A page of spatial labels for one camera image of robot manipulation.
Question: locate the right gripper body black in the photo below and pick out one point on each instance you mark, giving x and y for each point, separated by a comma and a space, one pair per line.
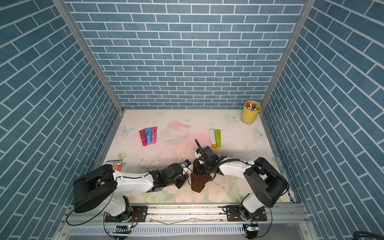
204, 168

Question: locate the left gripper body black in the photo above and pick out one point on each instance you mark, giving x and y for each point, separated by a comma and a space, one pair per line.
178, 182

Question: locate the brown cloth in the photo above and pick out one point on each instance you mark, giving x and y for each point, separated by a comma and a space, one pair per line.
198, 182

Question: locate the white orange-cap toothpaste tube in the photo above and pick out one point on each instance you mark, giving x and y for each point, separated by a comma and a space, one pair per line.
212, 137

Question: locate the green toothpaste tube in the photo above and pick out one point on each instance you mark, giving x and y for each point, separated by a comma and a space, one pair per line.
217, 133

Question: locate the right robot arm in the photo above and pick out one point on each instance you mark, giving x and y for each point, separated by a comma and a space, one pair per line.
266, 183

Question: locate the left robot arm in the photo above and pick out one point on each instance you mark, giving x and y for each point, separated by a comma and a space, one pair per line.
100, 188

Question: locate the magenta toothpaste tube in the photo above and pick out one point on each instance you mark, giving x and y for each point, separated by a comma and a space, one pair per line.
154, 131

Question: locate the blue toothpaste tube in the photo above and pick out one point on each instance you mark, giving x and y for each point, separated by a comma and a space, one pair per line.
148, 132

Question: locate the red toothpaste tube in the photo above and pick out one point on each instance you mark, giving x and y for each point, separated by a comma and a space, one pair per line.
143, 137

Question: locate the colourful card on table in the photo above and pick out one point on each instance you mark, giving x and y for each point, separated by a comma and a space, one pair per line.
116, 164

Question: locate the yellow cup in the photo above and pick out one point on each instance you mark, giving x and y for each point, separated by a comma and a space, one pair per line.
248, 117

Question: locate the pens in cup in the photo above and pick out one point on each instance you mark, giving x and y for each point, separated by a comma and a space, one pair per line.
251, 106

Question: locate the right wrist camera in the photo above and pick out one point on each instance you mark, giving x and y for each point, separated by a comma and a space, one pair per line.
200, 154

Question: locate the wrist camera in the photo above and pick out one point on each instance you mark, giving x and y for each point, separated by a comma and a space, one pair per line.
200, 154
187, 163

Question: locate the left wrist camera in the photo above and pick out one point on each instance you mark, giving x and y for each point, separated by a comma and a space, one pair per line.
187, 163

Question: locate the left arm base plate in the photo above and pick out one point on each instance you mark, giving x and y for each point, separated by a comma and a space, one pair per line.
126, 214

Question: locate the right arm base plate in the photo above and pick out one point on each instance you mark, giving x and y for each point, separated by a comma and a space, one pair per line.
237, 213

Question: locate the aluminium front rail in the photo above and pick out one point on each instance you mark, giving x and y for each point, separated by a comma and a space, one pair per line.
172, 214

